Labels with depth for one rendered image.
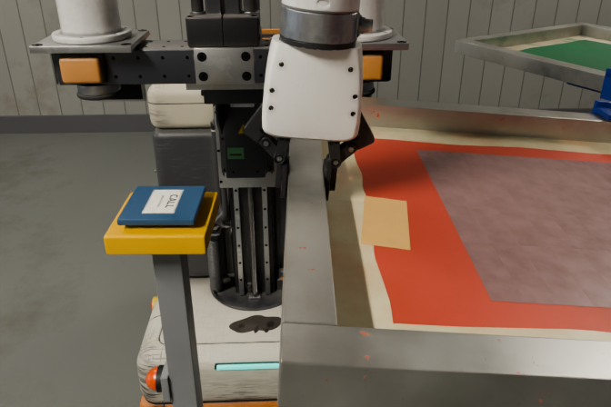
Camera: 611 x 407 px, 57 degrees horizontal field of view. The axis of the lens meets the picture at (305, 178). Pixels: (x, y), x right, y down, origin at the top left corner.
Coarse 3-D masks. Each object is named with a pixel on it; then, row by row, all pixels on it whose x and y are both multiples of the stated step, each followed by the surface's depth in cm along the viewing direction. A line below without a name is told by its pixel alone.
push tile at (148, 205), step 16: (144, 192) 78; (160, 192) 78; (176, 192) 78; (192, 192) 78; (128, 208) 74; (144, 208) 74; (160, 208) 74; (176, 208) 74; (192, 208) 74; (128, 224) 72; (144, 224) 72; (160, 224) 72; (176, 224) 72; (192, 224) 72
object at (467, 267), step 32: (416, 224) 59; (448, 224) 59; (480, 224) 60; (512, 224) 60; (544, 224) 61; (576, 224) 61; (608, 224) 62; (384, 256) 53; (416, 256) 53; (448, 256) 53; (480, 256) 54; (512, 256) 54; (544, 256) 55; (576, 256) 55; (608, 256) 56; (416, 288) 48; (448, 288) 49; (480, 288) 49; (512, 288) 49; (544, 288) 50; (576, 288) 50; (608, 288) 51; (416, 320) 44; (448, 320) 45; (480, 320) 45; (512, 320) 45; (544, 320) 46; (576, 320) 46; (608, 320) 46
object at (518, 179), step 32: (384, 160) 74; (416, 160) 75; (448, 160) 76; (480, 160) 76; (512, 160) 77; (544, 160) 78; (576, 160) 79; (608, 160) 80; (384, 192) 65; (416, 192) 66; (448, 192) 66; (480, 192) 67; (512, 192) 68; (544, 192) 69; (576, 192) 69; (608, 192) 70
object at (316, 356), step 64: (448, 128) 86; (512, 128) 86; (576, 128) 86; (320, 192) 56; (320, 256) 45; (320, 320) 38; (320, 384) 35; (384, 384) 35; (448, 384) 35; (512, 384) 35; (576, 384) 35
